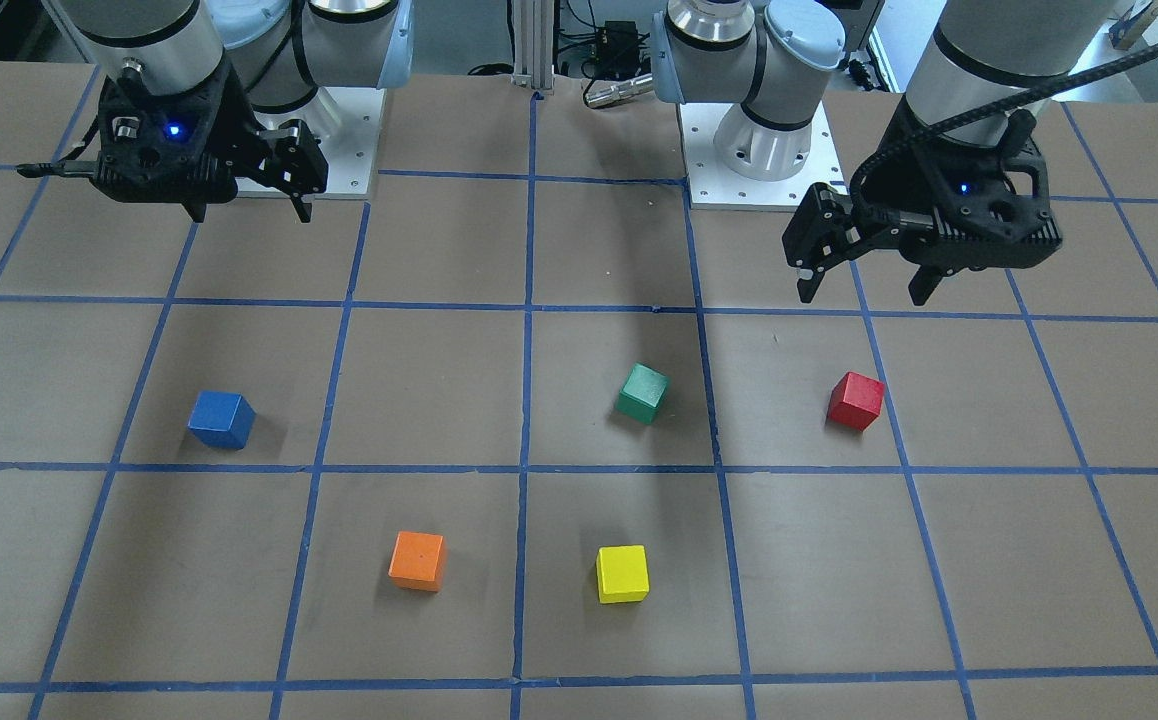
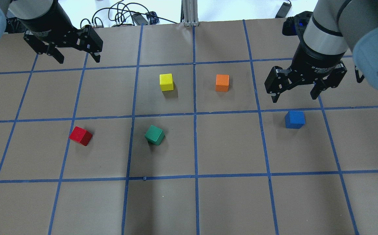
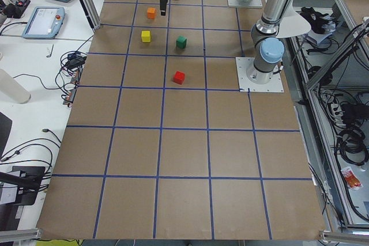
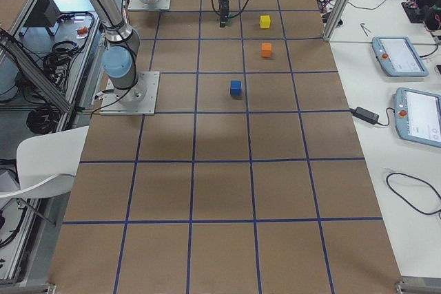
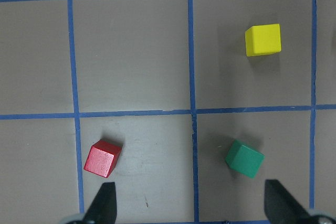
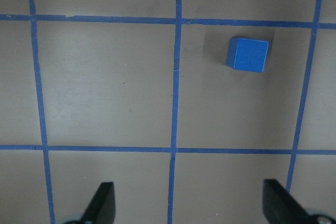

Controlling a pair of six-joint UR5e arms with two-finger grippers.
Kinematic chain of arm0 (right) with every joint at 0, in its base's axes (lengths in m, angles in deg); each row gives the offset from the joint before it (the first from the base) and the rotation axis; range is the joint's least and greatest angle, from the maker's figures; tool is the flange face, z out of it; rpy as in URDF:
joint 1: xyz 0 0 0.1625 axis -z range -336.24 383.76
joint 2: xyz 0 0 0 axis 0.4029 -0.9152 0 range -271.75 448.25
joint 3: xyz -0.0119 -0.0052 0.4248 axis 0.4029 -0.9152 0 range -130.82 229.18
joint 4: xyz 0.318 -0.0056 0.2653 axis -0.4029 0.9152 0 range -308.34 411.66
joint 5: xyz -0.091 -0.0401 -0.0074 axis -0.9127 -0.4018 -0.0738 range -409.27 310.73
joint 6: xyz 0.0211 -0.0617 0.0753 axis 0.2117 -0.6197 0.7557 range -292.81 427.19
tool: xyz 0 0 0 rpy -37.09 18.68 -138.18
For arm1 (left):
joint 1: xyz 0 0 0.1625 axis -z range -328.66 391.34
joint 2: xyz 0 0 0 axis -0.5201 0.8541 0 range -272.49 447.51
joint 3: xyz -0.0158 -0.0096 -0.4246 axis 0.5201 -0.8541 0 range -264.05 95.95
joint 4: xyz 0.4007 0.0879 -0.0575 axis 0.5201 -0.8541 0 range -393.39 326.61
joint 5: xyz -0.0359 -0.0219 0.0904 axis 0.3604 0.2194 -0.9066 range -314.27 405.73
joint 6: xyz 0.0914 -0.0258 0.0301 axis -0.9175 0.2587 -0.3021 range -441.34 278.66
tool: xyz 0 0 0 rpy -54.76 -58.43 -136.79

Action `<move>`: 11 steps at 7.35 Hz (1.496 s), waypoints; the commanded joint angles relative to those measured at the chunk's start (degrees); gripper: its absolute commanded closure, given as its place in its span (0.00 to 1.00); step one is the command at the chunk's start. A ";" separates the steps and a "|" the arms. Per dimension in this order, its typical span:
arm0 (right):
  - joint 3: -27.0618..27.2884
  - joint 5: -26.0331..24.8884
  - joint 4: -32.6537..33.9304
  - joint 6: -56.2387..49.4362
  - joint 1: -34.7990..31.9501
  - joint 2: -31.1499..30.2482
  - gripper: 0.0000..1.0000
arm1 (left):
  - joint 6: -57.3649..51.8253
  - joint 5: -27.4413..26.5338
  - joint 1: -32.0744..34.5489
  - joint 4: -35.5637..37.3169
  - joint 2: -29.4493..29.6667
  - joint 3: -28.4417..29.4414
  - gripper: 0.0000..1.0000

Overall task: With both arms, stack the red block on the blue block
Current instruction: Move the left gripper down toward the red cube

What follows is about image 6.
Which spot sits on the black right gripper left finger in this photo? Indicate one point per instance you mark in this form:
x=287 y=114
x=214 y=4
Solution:
x=101 y=208

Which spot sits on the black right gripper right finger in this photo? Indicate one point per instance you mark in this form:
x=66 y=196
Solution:
x=280 y=207

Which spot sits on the blue wooden block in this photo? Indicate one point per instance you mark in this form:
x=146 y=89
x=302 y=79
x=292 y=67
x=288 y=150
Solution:
x=247 y=54

